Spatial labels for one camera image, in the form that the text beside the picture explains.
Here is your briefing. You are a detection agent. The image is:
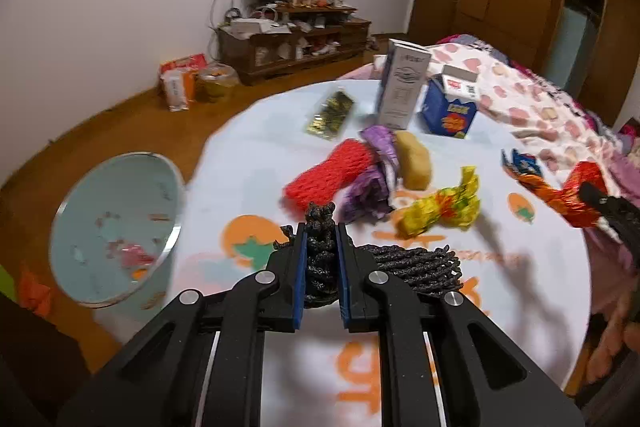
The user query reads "orange plastic bag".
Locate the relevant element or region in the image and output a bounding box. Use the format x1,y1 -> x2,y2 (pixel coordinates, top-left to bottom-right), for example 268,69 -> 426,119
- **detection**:
17,263 -> 52,319

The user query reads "black foam fruit net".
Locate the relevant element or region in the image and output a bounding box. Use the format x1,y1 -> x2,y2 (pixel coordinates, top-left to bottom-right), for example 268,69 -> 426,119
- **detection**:
304,202 -> 462,308

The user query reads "pink heart pattern quilt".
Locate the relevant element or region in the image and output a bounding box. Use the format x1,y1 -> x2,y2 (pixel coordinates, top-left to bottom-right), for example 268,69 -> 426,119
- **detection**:
349,35 -> 639,204

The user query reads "tall white grey carton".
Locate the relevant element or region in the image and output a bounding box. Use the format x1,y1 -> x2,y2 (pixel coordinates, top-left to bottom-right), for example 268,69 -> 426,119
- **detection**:
375,39 -> 432,130

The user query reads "red white box on floor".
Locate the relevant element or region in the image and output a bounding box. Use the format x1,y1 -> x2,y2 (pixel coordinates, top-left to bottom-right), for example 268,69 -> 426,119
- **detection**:
158,53 -> 206,112

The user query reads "red orange snack wrapper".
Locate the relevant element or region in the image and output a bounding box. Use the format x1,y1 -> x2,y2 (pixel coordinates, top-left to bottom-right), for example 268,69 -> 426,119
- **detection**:
503,161 -> 608,229

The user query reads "fruit pattern white tablecloth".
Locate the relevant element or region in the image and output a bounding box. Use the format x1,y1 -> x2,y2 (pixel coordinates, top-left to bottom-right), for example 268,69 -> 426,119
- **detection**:
92,78 -> 594,427

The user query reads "yellow plastic wrapper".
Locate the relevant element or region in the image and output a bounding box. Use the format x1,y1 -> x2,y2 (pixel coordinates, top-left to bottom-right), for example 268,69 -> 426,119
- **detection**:
396,166 -> 480,237

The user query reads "red foam fruit net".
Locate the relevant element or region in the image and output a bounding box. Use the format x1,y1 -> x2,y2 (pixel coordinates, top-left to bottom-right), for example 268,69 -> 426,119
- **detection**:
283,139 -> 375,211

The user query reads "clear plastic jar on floor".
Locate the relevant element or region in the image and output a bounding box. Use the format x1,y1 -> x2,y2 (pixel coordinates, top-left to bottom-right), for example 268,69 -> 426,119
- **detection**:
196,62 -> 240,103

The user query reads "dark wooden tv stand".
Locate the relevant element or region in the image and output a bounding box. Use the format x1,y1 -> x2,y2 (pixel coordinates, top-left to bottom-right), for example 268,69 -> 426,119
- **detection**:
216,5 -> 371,86

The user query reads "yellow sponge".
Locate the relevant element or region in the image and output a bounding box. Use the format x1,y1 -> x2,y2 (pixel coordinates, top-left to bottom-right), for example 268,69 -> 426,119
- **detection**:
395,130 -> 433,191

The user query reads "blue crumpled wrapper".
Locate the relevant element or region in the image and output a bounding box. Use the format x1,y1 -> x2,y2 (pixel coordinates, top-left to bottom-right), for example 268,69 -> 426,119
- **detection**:
501,148 -> 542,179

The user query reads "blue white milk carton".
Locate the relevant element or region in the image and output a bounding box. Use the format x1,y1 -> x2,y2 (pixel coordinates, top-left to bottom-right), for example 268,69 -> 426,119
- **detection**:
421,65 -> 480,139

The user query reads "gold black foil packet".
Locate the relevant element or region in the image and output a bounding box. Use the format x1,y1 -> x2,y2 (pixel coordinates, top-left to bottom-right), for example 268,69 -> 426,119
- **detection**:
305,90 -> 355,140

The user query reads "purple wrapper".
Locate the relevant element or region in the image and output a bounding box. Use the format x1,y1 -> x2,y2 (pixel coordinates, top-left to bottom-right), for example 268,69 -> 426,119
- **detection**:
340,124 -> 399,223

